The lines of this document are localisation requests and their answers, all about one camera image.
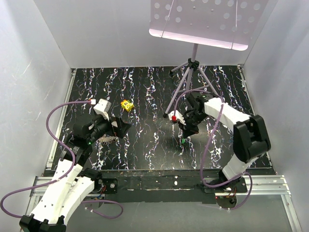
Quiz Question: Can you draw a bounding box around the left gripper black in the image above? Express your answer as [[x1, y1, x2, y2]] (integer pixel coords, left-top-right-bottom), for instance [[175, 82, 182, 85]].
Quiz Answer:
[[86, 112, 131, 144]]

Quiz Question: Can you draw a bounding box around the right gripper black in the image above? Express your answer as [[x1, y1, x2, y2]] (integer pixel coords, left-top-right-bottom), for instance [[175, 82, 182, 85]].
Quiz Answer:
[[178, 111, 208, 139]]

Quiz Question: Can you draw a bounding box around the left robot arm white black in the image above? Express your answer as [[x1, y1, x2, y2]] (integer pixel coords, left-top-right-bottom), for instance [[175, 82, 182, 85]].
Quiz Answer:
[[19, 115, 131, 232]]

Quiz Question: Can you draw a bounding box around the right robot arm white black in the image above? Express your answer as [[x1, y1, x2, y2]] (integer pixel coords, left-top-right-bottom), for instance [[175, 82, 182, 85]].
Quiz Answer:
[[178, 93, 271, 192]]

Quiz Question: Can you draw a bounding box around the yellow owl number block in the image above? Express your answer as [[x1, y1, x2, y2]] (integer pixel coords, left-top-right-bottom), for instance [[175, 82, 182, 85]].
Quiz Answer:
[[121, 100, 134, 112]]

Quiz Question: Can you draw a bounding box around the lilac music stand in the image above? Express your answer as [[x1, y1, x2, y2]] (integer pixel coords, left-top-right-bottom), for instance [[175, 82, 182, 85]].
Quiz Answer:
[[148, 0, 269, 119]]

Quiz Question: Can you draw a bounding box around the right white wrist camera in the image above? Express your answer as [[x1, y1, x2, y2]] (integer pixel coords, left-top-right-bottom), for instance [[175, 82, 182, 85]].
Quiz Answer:
[[168, 110, 186, 126]]

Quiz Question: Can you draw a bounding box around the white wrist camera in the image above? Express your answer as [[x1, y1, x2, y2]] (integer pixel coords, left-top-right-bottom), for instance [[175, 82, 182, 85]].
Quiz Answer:
[[168, 110, 186, 126], [94, 99, 112, 120]]

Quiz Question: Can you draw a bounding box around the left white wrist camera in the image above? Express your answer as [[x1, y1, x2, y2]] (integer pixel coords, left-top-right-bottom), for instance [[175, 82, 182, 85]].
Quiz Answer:
[[94, 99, 112, 120]]

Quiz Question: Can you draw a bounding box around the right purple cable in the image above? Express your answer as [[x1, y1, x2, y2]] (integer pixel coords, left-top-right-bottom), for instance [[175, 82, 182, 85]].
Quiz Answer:
[[175, 88, 254, 210]]

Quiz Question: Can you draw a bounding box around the purple cable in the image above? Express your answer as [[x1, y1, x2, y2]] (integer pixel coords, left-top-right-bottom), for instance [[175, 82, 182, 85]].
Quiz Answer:
[[175, 88, 254, 210], [0, 99, 124, 220]]

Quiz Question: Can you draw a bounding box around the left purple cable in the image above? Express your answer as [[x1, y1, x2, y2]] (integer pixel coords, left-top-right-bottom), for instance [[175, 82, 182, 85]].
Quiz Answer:
[[0, 99, 124, 220]]

